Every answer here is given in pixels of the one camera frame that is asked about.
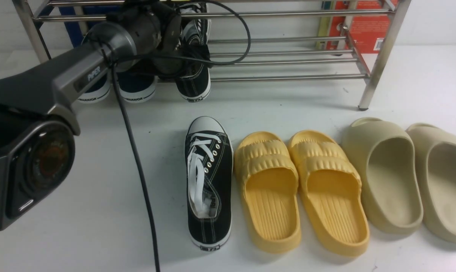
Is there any yellow rubber slipper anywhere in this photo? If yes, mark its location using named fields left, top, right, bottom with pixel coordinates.
left=287, top=130, right=370, bottom=258
left=234, top=131, right=302, bottom=254

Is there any right yellow rubber slipper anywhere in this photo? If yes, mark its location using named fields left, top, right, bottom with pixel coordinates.
left=287, top=130, right=370, bottom=258

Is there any left beige foam slide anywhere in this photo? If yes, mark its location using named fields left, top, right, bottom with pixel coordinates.
left=341, top=117, right=423, bottom=236

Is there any blue box behind rack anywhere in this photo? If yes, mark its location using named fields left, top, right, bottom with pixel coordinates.
left=40, top=4, right=111, bottom=49

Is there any black canvas sneaker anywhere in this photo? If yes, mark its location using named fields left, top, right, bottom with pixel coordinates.
left=184, top=116, right=234, bottom=252
left=174, top=2, right=211, bottom=103

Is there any right beige foam slide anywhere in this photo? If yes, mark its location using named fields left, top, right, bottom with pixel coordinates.
left=406, top=123, right=456, bottom=243

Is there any left navy canvas sneaker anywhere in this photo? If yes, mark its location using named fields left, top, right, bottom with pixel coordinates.
left=77, top=74, right=112, bottom=104

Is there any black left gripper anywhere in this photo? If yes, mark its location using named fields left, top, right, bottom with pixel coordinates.
left=106, top=0, right=194, bottom=78

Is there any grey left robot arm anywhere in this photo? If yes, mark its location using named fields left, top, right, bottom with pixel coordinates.
left=0, top=0, right=209, bottom=231

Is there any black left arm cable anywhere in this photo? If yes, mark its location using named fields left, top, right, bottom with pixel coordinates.
left=85, top=0, right=251, bottom=272

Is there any navy canvas sneaker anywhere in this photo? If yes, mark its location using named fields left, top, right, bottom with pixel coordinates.
left=77, top=74, right=112, bottom=104
left=116, top=72, right=158, bottom=104

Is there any right navy canvas sneaker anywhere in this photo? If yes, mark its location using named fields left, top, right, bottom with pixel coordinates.
left=116, top=72, right=158, bottom=104

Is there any left yellow rubber slipper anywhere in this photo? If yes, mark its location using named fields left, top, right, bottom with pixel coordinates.
left=234, top=131, right=302, bottom=254

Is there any beige foam slide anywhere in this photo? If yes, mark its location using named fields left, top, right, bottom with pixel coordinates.
left=406, top=123, right=456, bottom=243
left=341, top=117, right=423, bottom=236

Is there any red box behind rack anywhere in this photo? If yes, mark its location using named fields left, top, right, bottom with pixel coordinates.
left=318, top=0, right=390, bottom=54

